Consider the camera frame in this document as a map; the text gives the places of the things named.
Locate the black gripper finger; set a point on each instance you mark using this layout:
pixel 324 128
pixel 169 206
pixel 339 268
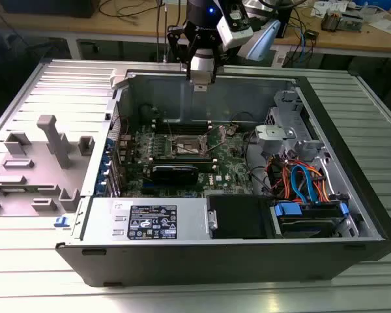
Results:
pixel 173 36
pixel 221 55

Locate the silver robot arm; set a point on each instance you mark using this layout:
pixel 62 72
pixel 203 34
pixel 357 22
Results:
pixel 264 37

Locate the black RAM slot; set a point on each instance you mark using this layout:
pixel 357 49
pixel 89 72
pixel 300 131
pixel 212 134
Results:
pixel 207 164
pixel 182 127
pixel 182 123
pixel 182 157
pixel 182 131
pixel 182 160
pixel 207 168
pixel 182 120

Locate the CPU socket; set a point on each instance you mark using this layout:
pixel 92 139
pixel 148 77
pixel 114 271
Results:
pixel 186 146

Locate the black computer tower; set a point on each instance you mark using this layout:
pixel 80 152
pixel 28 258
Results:
pixel 285 19

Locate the coin battery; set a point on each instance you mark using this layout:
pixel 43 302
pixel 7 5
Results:
pixel 232 130

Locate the small black device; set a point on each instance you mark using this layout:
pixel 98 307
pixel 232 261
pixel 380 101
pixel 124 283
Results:
pixel 311 34

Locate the metal disk bay cage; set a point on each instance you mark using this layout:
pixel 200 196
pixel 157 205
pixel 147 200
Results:
pixel 275 133

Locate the metal heat sink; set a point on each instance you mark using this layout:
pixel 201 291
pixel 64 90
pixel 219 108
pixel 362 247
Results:
pixel 330 21

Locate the green motherboard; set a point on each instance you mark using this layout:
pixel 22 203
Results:
pixel 228 172

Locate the white printed booklet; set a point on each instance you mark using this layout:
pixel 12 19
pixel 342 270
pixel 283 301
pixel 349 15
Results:
pixel 329 6

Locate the blue card retention clip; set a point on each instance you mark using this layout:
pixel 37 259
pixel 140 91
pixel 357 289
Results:
pixel 100 189
pixel 105 160
pixel 101 176
pixel 109 143

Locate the large black box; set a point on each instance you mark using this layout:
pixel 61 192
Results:
pixel 52 8

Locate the wooden workbench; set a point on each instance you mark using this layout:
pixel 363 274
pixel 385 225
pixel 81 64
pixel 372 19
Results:
pixel 345 40

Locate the black graphics card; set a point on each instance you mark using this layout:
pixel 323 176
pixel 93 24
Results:
pixel 172 176

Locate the grey electronic device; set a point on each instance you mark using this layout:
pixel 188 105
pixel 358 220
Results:
pixel 355 21

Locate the white paper sheet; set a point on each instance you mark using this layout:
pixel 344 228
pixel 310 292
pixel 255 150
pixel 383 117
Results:
pixel 386 26

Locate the black label sticker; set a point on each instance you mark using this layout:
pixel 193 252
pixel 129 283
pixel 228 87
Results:
pixel 151 221

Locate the hard disk in blue carrier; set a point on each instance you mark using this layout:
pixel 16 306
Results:
pixel 308 226

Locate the grey parts rack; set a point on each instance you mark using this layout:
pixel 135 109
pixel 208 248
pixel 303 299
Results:
pixel 36 177

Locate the silver power supply unit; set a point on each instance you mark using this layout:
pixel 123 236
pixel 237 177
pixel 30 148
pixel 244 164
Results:
pixel 101 221

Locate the black PC case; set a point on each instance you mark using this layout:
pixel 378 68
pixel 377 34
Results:
pixel 215 264

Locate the blue plastic clip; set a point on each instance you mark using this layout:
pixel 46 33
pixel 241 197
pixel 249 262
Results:
pixel 61 222

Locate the white black camera box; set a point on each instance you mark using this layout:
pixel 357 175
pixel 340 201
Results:
pixel 234 36

